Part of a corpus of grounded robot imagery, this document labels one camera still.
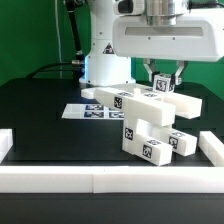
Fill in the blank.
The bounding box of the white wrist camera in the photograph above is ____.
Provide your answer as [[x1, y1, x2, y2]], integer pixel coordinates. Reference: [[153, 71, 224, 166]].
[[113, 0, 145, 15]]

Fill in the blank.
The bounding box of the white fence bar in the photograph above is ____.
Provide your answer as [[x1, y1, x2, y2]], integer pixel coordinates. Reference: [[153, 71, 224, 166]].
[[198, 131, 224, 167], [0, 166, 224, 193]]

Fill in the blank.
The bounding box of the white left fence block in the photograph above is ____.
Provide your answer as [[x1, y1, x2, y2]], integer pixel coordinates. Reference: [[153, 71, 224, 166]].
[[0, 129, 13, 163]]

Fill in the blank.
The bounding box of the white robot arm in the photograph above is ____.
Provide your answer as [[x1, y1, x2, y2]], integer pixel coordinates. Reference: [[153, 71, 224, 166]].
[[83, 0, 224, 86]]

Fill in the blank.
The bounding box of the white chair seat part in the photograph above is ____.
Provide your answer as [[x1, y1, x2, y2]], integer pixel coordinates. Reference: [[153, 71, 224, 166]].
[[122, 117, 161, 154]]

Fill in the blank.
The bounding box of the white thin cable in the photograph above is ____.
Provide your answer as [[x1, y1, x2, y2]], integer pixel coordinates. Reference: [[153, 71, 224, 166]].
[[54, 0, 64, 63]]

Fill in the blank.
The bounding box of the white front fence bar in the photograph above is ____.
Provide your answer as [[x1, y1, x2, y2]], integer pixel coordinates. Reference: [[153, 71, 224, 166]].
[[0, 166, 224, 193]]

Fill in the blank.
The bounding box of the white tagged cube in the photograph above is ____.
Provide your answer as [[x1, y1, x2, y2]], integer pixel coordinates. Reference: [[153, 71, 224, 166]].
[[153, 74, 175, 93]]

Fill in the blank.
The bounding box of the white chair back part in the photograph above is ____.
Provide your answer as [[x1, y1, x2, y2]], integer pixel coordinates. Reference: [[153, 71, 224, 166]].
[[81, 83, 202, 127]]

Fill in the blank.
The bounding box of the white right fence bar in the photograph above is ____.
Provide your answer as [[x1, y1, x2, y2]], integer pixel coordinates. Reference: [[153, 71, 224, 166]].
[[198, 131, 224, 167]]

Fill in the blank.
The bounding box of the black cable bundle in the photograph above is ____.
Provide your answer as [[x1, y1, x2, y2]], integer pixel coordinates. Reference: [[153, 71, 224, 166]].
[[25, 0, 86, 80]]

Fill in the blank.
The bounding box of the white fiducial marker sheet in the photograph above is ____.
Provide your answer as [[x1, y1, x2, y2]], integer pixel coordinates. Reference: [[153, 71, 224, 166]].
[[62, 104, 124, 120]]

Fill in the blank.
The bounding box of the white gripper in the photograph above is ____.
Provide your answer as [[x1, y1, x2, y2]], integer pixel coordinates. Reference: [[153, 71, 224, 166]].
[[112, 8, 224, 85]]

